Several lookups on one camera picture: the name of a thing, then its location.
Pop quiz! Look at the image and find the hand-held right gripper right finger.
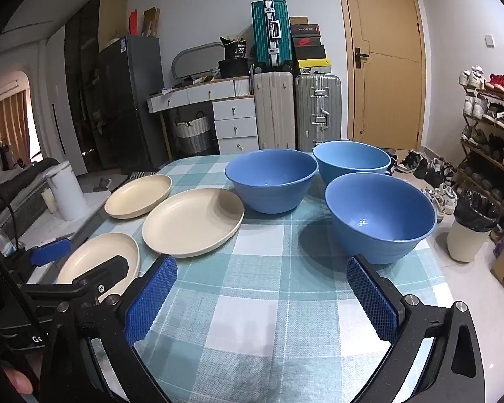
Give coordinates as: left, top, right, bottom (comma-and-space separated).
346, 255, 486, 403

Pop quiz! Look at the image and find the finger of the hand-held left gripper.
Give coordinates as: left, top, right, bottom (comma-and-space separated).
19, 238, 73, 267
21, 255, 129, 303

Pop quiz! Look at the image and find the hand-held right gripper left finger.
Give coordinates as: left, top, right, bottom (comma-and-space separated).
38, 254, 179, 403

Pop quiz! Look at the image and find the cream plate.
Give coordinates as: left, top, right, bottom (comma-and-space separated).
104, 174, 173, 219
142, 188, 245, 258
56, 232, 140, 303

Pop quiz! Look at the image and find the person's left hand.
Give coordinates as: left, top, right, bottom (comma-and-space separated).
2, 367, 36, 395

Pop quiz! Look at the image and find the white side cabinet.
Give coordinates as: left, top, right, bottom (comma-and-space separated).
0, 193, 114, 286

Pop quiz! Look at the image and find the clear water bottle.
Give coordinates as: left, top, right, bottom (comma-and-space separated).
0, 222, 19, 259

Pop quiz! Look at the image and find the small cream cup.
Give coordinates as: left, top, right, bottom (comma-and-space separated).
41, 187, 57, 214

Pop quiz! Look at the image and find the white kettle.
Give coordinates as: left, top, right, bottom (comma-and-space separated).
46, 162, 89, 222

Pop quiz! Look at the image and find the dark grey sofa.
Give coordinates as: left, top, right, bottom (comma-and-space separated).
0, 157, 61, 211

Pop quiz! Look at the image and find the teal white checked tablecloth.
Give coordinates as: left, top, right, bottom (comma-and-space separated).
56, 153, 454, 403

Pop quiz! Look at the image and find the cream trash bin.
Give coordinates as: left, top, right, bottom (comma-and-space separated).
446, 218, 490, 262

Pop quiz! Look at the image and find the black trash bag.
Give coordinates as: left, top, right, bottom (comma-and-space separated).
453, 189, 500, 232

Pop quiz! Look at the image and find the light blue bowl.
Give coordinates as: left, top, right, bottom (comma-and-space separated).
313, 141, 391, 186

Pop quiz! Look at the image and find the orange brown curtain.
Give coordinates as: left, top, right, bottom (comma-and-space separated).
0, 90, 31, 156

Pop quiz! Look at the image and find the scattered pile of shoes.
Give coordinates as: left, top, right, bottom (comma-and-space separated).
384, 149, 458, 223

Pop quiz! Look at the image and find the grey white woven basket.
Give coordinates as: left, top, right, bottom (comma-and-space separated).
174, 111, 213, 156

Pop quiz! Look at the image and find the dark grey fridge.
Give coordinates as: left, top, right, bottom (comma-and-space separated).
96, 36, 165, 169

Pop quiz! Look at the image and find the dark wardrobe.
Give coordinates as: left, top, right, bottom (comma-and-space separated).
65, 0, 129, 169

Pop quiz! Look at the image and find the silver suitcase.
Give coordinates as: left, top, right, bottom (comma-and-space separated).
295, 74, 343, 152

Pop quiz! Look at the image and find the white desk with drawers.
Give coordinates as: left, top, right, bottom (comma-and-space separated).
146, 79, 255, 162

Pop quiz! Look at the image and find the cream suitcase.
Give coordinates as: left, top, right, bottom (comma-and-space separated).
253, 71, 297, 152

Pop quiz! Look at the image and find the shoe rack with shoes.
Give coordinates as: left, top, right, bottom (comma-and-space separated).
459, 66, 504, 219

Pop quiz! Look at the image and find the tan wooden door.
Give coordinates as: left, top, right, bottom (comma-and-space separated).
335, 0, 430, 152

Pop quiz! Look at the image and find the grey arched panel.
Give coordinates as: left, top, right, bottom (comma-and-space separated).
172, 42, 227, 80

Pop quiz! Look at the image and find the wooden shoe rack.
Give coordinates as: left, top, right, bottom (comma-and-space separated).
458, 82, 504, 236

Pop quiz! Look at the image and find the tall beige cardboard sheet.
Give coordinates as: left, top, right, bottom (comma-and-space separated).
98, 0, 129, 51

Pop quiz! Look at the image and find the black storage basket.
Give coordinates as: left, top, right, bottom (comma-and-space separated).
217, 59, 249, 78

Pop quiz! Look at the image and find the brown cardboard piece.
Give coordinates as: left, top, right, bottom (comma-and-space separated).
143, 7, 160, 38

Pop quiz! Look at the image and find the plain black shoe box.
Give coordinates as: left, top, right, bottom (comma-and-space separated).
293, 46, 327, 61

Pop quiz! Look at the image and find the black paper bag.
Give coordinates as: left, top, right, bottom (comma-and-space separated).
224, 36, 248, 61

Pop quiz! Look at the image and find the teal suitcase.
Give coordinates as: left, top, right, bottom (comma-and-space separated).
251, 0, 294, 68

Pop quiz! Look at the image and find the thick black cable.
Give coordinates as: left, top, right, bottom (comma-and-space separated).
0, 235, 47, 345

